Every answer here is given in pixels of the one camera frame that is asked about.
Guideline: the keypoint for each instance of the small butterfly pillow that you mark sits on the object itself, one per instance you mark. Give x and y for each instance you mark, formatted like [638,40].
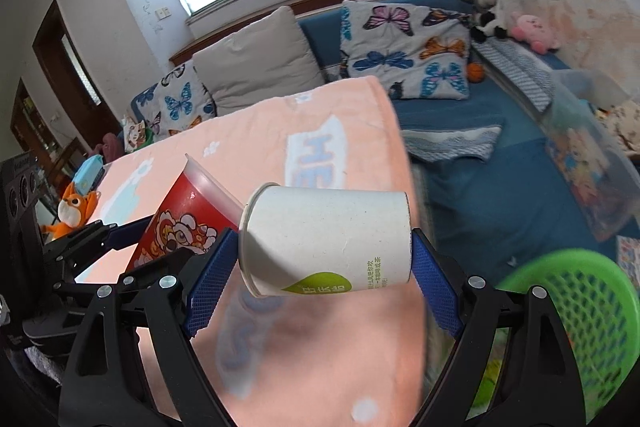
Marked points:
[182,102]

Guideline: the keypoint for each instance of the wooden cabinet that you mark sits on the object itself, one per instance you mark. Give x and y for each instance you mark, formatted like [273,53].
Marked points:
[35,127]

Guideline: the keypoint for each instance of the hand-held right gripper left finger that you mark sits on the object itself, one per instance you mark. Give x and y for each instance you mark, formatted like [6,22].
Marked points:
[210,287]

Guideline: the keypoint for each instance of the teal box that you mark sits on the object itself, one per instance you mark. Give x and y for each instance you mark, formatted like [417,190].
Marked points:
[90,174]

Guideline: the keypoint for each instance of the orange fox plush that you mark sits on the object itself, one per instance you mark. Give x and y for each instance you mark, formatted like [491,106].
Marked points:
[72,209]

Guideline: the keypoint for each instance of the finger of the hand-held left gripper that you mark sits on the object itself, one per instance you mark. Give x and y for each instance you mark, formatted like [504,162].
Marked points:
[145,269]
[130,232]

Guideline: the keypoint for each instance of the cartoon picture book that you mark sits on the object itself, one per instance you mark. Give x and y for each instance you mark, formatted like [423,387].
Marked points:
[135,134]

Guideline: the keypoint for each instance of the blue sofa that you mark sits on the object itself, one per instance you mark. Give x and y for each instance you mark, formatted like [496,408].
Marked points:
[500,202]

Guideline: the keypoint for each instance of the beige cushion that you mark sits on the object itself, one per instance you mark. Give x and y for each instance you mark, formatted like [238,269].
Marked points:
[255,57]

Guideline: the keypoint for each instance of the large butterfly pillow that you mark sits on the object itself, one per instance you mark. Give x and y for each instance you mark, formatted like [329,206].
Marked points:
[405,52]

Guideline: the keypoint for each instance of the white wall switch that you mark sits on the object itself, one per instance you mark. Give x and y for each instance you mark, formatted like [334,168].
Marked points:
[163,12]

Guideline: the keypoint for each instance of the pink plush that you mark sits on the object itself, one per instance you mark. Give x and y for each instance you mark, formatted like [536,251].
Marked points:
[532,32]

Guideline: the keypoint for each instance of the peach printed blanket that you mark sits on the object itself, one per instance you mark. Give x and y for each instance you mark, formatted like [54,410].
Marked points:
[240,142]

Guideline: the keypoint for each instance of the white paper cup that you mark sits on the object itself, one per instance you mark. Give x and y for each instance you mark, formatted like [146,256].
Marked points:
[325,232]

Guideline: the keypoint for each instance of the floral cloth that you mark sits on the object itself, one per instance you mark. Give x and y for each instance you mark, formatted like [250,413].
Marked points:
[620,122]

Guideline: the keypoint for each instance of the green plastic basket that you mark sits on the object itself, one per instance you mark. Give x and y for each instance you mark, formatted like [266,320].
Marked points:
[575,307]

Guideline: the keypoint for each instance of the red printed paper cup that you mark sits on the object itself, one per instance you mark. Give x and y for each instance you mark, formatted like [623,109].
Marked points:
[180,217]

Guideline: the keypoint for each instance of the brown wooden door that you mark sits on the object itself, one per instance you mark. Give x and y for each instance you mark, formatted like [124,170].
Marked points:
[65,77]

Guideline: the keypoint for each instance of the person's left forearm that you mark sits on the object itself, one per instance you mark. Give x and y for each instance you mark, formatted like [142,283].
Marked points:
[40,369]

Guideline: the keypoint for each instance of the dark pink toy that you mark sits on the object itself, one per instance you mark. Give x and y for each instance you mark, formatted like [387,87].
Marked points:
[107,147]

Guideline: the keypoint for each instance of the folded striped cloth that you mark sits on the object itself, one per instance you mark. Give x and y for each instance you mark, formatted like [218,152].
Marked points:
[450,143]

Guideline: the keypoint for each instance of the small orange ball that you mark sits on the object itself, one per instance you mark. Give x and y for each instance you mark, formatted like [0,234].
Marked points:
[476,72]

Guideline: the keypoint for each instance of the clear plastic storage box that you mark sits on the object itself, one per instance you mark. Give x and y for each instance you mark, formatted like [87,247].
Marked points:
[590,157]

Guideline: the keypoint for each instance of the black and white cow plush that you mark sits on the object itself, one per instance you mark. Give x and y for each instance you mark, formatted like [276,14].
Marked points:
[495,2]

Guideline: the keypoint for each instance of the long striped blanket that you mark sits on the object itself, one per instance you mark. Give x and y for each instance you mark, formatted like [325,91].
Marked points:
[525,72]

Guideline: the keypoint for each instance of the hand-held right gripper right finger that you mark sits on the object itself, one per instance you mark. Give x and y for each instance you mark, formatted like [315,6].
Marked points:
[435,287]

